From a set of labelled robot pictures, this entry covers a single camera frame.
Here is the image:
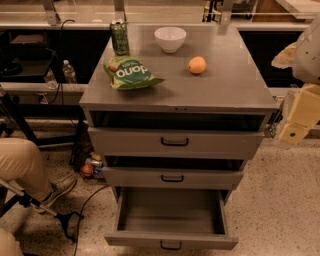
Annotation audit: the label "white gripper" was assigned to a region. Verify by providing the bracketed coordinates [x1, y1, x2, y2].
[279, 84, 320, 145]

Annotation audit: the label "grey bottom drawer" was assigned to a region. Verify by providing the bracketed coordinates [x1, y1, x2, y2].
[105, 187, 238, 251]

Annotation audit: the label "grey drawer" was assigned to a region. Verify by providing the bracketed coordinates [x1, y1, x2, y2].
[88, 128, 264, 160]
[103, 167, 243, 190]
[105, 187, 238, 251]

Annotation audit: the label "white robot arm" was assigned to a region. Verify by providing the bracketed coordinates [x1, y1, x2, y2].
[271, 17, 320, 145]

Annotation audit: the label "grey metal drawer cabinet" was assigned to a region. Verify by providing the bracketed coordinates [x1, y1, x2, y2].
[78, 25, 279, 205]

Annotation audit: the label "grey middle drawer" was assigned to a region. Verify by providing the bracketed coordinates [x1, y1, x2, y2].
[103, 167, 243, 190]

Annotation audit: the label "grey top drawer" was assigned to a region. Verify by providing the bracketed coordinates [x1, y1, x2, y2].
[88, 128, 264, 160]

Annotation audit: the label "orange fruit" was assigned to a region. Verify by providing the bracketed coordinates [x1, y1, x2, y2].
[188, 56, 206, 75]

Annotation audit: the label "white ceramic bowl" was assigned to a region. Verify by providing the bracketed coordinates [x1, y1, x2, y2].
[154, 27, 187, 53]

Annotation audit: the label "green chip bag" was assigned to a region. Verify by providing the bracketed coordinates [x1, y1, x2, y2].
[103, 55, 163, 90]

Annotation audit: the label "green soda can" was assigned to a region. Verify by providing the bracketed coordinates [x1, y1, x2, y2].
[110, 19, 129, 56]

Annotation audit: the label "silver can on floor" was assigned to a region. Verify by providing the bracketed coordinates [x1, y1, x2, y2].
[85, 158, 103, 168]

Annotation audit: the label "red apple on floor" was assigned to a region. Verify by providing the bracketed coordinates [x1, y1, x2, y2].
[81, 164, 94, 176]

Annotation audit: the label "clear plastic water bottle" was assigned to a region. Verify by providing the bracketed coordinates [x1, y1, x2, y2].
[62, 60, 77, 84]

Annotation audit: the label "grey sneaker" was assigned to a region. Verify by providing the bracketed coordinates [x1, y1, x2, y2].
[41, 175, 77, 207]

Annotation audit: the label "person leg beige trousers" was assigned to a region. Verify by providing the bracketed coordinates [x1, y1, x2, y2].
[0, 138, 52, 201]

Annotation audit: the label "black side table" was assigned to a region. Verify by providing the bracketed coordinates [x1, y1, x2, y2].
[0, 31, 84, 146]

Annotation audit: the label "black tripod stand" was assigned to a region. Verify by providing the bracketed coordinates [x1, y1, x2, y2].
[0, 179, 83, 242]

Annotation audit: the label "black floor cable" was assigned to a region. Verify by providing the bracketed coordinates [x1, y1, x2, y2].
[72, 184, 109, 256]

